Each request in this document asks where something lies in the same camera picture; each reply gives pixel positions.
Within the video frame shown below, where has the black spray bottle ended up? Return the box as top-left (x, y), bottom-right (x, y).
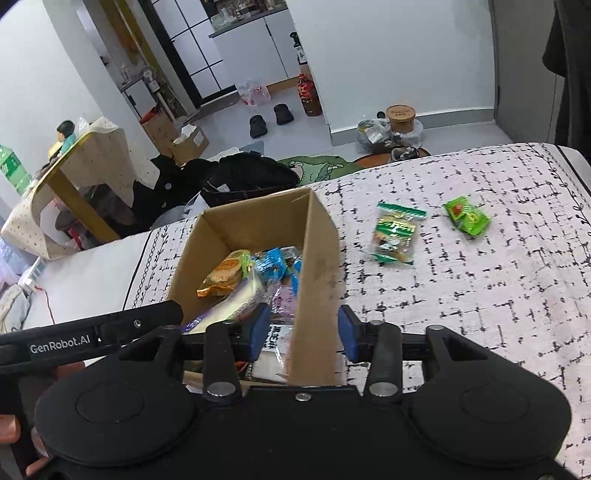
top-left (289, 31), bottom-right (308, 66)

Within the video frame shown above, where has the pink plastic bag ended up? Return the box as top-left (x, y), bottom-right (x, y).
top-left (235, 79), bottom-right (272, 108)

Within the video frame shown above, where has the purple cake packet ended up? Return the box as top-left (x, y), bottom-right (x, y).
top-left (184, 276), bottom-right (297, 334)

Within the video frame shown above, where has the small green candy packet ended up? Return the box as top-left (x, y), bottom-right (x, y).
top-left (443, 196), bottom-right (493, 237)

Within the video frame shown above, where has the white cabinet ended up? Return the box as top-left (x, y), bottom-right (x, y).
top-left (209, 8), bottom-right (302, 94)

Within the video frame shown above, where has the brown cardboard box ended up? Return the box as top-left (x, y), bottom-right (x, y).
top-left (164, 187), bottom-right (345, 389)

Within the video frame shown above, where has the grey cabinet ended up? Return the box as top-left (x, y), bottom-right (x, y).
top-left (489, 0), bottom-right (566, 145)

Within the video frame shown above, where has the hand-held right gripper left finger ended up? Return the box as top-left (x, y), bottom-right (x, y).
top-left (115, 302), bottom-right (273, 400)

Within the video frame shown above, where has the black bag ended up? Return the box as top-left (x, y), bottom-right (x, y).
top-left (202, 152), bottom-right (300, 209)

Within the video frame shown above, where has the plain blue snack packet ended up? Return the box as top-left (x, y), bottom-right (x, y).
top-left (283, 247), bottom-right (304, 296)

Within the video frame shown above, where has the green dinosaur rug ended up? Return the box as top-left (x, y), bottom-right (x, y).
top-left (277, 154), bottom-right (357, 186)

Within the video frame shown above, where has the orange yellow cracker packet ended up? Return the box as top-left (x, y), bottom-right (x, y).
top-left (198, 249), bottom-right (253, 299)

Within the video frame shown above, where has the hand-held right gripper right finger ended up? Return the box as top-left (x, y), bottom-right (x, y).
top-left (337, 305), bottom-right (513, 398)

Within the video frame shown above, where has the black clothes pile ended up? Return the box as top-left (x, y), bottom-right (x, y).
top-left (132, 156), bottom-right (218, 232)

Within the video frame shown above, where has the brown paper tub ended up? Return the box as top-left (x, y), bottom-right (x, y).
top-left (385, 104), bottom-right (418, 135)

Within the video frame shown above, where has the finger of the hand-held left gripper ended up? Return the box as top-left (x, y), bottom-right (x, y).
top-left (97, 300), bottom-right (185, 346)

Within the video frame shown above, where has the clear plastic bag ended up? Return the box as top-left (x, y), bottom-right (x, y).
top-left (355, 117), bottom-right (425, 156)

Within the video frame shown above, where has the tall cardboard carton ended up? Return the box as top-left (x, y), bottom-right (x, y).
top-left (139, 111), bottom-right (177, 156)

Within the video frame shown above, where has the table with cream cloth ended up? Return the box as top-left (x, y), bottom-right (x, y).
top-left (0, 117), bottom-right (136, 261)

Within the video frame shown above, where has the open cardboard carton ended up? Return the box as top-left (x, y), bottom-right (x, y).
top-left (168, 124), bottom-right (210, 167)

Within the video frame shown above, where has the blue green snack packet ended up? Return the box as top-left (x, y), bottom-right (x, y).
top-left (252, 247), bottom-right (296, 283)

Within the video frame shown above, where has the person's left hand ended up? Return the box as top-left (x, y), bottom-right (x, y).
top-left (0, 414), bottom-right (52, 477)

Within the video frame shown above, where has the black hanging coat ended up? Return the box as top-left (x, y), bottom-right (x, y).
top-left (542, 0), bottom-right (591, 145)

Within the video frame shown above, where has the white patterned cloth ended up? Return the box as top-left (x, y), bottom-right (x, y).
top-left (23, 142), bottom-right (591, 480)

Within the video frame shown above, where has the cooking oil bottle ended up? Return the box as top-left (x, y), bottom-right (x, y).
top-left (296, 74), bottom-right (324, 117)

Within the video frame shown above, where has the green clear cracker packet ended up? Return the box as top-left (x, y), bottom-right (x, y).
top-left (367, 201), bottom-right (428, 267)

